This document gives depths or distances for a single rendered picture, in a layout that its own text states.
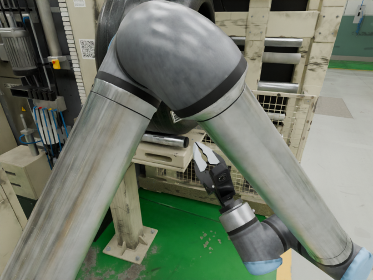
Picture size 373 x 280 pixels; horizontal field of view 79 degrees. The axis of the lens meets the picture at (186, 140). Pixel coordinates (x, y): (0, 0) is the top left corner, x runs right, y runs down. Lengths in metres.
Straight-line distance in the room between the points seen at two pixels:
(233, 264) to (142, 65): 1.45
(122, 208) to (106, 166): 1.04
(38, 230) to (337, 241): 0.51
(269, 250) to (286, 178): 0.31
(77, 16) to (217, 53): 0.84
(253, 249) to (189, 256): 1.01
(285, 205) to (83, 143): 0.33
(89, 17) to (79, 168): 0.74
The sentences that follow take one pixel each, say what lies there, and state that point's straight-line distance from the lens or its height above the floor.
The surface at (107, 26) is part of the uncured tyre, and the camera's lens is 0.77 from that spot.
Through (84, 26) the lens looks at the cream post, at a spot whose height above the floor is 1.30.
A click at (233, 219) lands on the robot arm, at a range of 0.62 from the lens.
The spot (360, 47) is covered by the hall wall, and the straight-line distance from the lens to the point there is 10.31.
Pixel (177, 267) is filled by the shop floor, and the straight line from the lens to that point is 1.58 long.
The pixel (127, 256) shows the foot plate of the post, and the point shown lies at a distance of 1.64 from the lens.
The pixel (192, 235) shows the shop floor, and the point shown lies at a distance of 1.71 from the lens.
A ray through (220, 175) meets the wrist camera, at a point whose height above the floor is 0.99.
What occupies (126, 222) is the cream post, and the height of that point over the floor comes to 0.26.
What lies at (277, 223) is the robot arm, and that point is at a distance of 0.67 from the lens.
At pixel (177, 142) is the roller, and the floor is 0.91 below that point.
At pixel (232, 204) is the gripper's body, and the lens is 0.63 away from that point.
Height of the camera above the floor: 1.33
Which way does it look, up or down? 28 degrees down
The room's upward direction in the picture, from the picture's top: straight up
